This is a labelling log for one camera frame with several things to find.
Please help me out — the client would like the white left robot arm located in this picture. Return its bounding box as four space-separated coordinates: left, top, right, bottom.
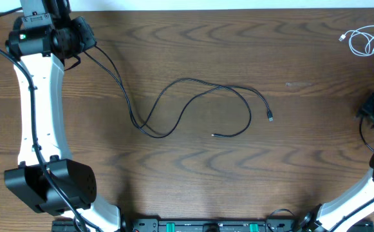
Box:
5 14 121 231

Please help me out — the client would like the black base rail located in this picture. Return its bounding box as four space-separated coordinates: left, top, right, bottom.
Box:
51 217 374 232

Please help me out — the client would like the white USB cable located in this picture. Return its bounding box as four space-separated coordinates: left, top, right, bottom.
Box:
338 24 374 57

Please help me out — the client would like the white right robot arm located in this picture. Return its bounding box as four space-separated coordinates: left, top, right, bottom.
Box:
296 93 374 231

